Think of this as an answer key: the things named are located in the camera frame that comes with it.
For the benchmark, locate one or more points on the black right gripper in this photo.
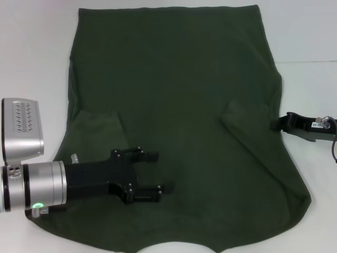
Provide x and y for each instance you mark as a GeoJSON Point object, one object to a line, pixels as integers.
{"type": "Point", "coordinates": [308, 127]}

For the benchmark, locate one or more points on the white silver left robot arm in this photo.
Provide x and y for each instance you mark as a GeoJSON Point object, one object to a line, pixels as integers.
{"type": "Point", "coordinates": [42, 196]}

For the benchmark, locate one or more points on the dark green shirt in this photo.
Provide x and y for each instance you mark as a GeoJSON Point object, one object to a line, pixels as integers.
{"type": "Point", "coordinates": [184, 92]}

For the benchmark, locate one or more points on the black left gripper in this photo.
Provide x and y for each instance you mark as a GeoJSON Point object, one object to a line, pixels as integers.
{"type": "Point", "coordinates": [97, 189]}

